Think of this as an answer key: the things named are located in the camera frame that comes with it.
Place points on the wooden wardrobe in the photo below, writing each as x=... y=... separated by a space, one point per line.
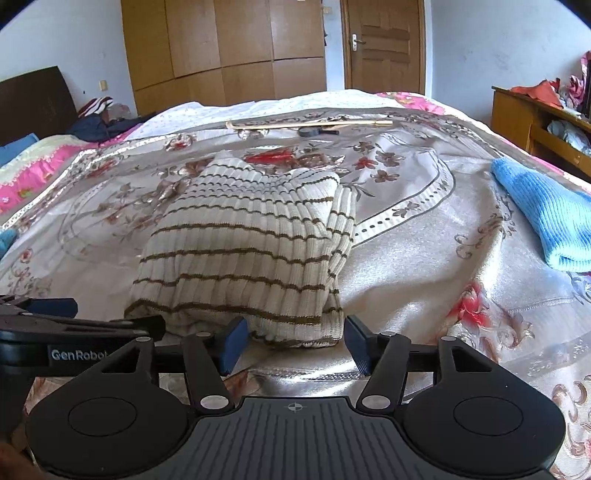
x=222 y=52

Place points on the blue fuzzy knit garment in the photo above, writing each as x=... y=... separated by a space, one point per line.
x=7 y=238

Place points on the pink cartoon print quilt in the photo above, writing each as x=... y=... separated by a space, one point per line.
x=31 y=170

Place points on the dark wooden headboard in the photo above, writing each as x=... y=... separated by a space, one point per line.
x=36 y=102

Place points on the wooden side desk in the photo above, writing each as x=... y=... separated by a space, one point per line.
x=524 y=122

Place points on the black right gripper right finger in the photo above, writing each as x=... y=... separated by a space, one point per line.
x=383 y=359

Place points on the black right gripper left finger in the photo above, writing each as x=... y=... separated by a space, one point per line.
x=207 y=358

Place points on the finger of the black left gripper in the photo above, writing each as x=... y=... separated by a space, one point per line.
x=64 y=329
x=58 y=307

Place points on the wooden door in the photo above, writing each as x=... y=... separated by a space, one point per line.
x=384 y=45

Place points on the navy clothes pile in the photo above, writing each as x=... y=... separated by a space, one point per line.
x=102 y=119

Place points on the blue pillow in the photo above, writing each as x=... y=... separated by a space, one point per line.
x=11 y=150

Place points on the silver floral bedspread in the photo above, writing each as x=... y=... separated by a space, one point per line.
x=440 y=247

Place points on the light blue knit garment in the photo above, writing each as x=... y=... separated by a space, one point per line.
x=549 y=212

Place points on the beige brown-striped knit sweater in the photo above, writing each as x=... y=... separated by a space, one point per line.
x=238 y=241

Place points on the red cloth on desk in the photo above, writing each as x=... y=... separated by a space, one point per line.
x=543 y=92

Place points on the black round object on bed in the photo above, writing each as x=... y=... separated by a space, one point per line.
x=315 y=131

